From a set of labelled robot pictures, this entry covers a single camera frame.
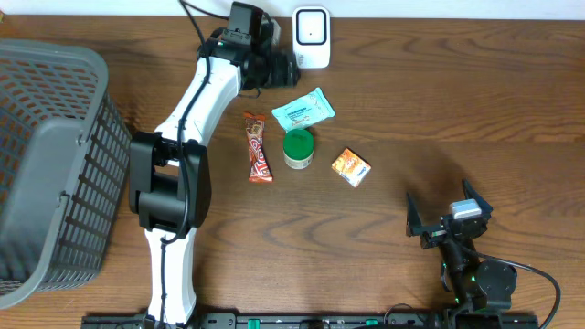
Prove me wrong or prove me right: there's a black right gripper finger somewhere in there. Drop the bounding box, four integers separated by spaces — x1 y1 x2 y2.
462 178 494 214
407 193 422 231

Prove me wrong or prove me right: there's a teal wet wipes pack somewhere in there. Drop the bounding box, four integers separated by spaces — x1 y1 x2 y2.
271 88 335 132

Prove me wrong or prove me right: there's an orange tissue pack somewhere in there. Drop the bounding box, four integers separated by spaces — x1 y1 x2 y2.
332 148 371 187

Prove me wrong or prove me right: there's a green lid jar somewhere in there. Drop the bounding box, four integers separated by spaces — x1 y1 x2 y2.
283 129 314 170

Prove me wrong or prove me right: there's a red Top chocolate bar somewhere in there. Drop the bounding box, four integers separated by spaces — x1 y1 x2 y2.
244 112 273 183

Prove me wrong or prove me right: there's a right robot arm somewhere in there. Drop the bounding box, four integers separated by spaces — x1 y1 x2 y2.
406 180 517 328

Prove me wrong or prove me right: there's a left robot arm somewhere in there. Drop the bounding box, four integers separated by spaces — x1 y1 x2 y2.
129 24 299 328

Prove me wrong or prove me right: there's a grey plastic basket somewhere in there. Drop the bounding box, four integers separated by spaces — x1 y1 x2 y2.
1 39 131 308

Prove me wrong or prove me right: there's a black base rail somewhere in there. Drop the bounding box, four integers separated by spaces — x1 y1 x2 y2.
80 312 540 329

